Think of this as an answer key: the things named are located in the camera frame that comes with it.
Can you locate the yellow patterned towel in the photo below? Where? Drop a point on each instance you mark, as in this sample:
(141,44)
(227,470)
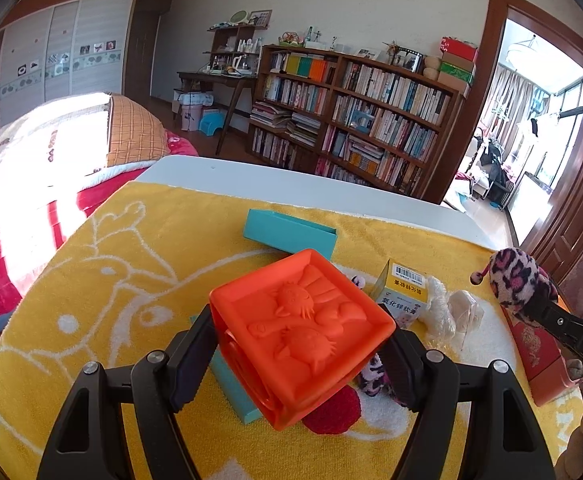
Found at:
(121,285)

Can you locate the large orange embossed cube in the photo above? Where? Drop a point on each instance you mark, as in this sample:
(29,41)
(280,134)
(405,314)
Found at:
(296,320)

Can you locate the blue plastic stool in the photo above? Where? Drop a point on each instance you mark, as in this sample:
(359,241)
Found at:
(211,122)

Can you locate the white sliding door wardrobe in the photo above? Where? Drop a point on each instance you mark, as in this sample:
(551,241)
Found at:
(61,50)

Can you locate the wooden bookshelf full of books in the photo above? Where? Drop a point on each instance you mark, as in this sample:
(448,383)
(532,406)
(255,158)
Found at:
(371,110)

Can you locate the framed photo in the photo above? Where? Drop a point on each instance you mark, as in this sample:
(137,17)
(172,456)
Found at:
(410,60)

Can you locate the wooden desk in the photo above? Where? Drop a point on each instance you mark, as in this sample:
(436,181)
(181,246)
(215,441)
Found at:
(211,76)

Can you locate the wooden desk hutch shelf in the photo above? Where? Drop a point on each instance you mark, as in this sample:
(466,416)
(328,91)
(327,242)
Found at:
(216,35)

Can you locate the pink waste bin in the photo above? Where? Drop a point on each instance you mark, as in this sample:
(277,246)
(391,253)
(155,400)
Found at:
(191,117)

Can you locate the bed with floral quilt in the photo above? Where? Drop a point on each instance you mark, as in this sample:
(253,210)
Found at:
(31,160)

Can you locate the orange plaid pillow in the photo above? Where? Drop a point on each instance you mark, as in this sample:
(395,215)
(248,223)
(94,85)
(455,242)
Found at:
(131,130)

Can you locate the teal cardboard box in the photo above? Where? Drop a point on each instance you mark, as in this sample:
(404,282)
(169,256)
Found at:
(281,232)

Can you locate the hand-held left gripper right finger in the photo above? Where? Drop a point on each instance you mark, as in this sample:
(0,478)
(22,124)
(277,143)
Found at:
(404,375)

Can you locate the green gift box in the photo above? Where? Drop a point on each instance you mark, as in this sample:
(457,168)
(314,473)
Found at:
(456,74)

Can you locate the yellow white medicine box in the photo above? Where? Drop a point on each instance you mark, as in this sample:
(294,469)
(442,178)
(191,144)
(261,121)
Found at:
(396,300)

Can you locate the red tin container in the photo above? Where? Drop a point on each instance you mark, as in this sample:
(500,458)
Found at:
(536,355)

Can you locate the red gift box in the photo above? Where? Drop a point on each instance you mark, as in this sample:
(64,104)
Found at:
(459,50)

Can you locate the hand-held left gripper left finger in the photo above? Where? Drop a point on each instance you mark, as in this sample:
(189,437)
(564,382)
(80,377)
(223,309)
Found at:
(191,370)

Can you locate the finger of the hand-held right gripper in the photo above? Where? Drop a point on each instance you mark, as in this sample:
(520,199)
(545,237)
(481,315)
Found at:
(559,320)

